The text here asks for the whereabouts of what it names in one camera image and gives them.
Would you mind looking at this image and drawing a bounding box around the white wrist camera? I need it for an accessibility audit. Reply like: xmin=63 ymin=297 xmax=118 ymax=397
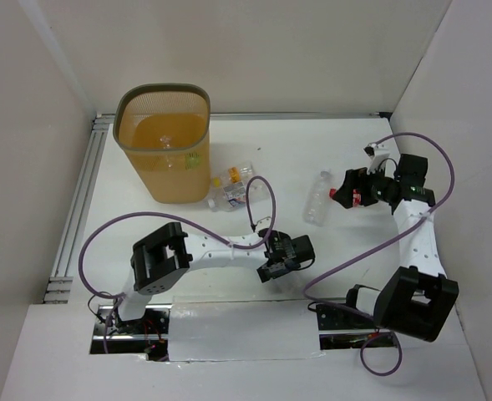
xmin=363 ymin=143 xmax=390 ymax=175
xmin=255 ymin=216 xmax=273 ymax=236

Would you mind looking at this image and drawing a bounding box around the crushed clear bottle white cap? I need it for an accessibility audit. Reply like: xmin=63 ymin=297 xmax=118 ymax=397
xmin=156 ymin=135 xmax=178 ymax=170

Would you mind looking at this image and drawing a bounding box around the aluminium frame rail back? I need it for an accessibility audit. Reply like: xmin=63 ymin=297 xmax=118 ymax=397
xmin=210 ymin=111 xmax=393 ymax=121

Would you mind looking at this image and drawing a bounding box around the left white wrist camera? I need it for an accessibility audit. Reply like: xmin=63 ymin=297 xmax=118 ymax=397
xmin=255 ymin=216 xmax=273 ymax=236

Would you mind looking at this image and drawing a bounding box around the green plastic bottle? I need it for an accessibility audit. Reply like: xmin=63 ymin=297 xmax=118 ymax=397
xmin=184 ymin=152 xmax=202 ymax=170

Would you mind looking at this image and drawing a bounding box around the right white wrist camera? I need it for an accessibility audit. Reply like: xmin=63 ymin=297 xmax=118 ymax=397
xmin=363 ymin=143 xmax=390 ymax=175

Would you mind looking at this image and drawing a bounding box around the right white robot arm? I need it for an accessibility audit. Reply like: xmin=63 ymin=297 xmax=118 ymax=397
xmin=330 ymin=154 xmax=459 ymax=342

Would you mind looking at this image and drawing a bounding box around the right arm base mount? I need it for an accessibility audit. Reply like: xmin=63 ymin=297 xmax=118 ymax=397
xmin=307 ymin=302 xmax=396 ymax=351

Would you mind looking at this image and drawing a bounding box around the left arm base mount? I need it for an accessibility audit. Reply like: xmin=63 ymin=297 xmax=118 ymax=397
xmin=89 ymin=305 xmax=171 ymax=362

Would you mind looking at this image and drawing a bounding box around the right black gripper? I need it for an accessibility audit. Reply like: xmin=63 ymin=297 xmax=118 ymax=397
xmin=332 ymin=162 xmax=398 ymax=209

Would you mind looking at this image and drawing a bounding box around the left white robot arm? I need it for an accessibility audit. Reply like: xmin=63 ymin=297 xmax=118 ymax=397
xmin=113 ymin=223 xmax=316 ymax=333

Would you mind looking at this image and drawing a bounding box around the yellow mesh waste bin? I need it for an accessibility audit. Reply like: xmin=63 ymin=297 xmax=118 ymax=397
xmin=113 ymin=84 xmax=211 ymax=204

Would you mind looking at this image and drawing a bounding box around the red cap cola bottle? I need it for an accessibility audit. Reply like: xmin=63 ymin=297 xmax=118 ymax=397
xmin=329 ymin=188 xmax=362 ymax=209

